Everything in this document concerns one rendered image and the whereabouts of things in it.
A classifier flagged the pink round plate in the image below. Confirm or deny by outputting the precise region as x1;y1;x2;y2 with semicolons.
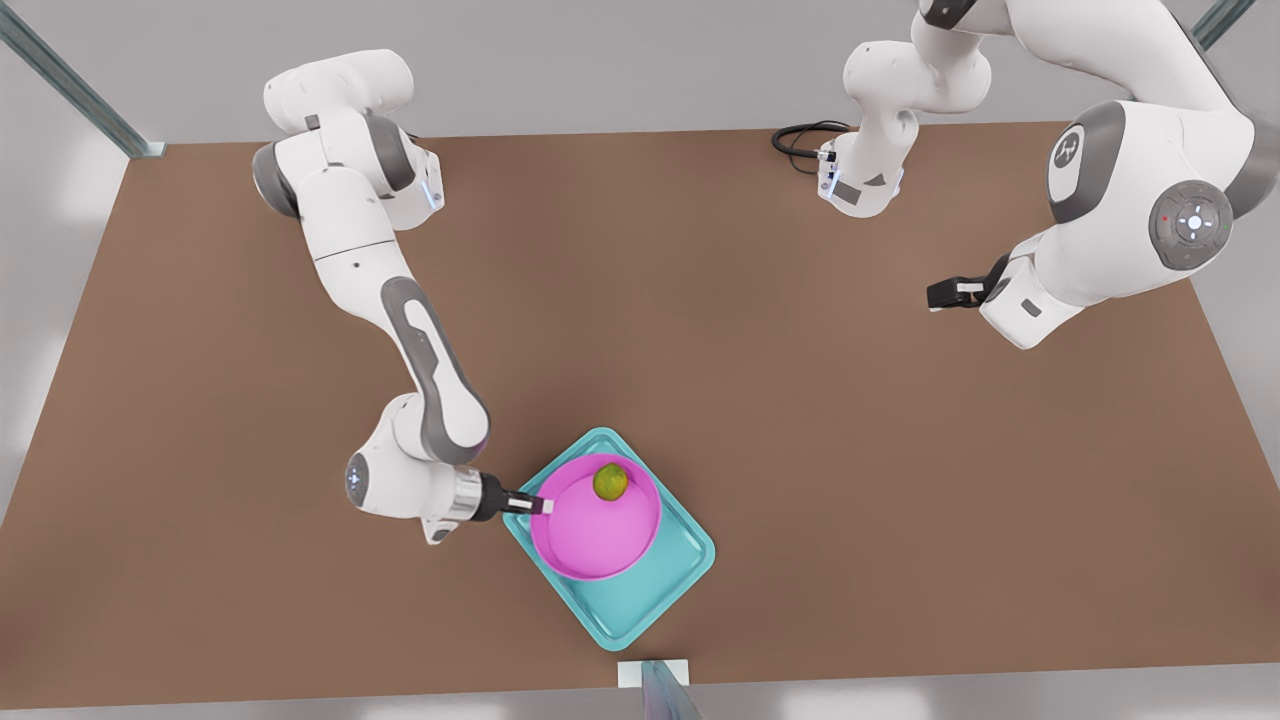
529;453;663;582

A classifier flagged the teal rectangular tray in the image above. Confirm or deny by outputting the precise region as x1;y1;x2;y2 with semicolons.
501;427;717;653

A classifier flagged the black cable loop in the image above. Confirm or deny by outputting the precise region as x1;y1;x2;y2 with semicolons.
771;120;853;177

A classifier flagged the silver frame post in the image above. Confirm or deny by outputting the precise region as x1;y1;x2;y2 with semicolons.
617;659;704;720
1193;0;1258;52
0;4;167;160

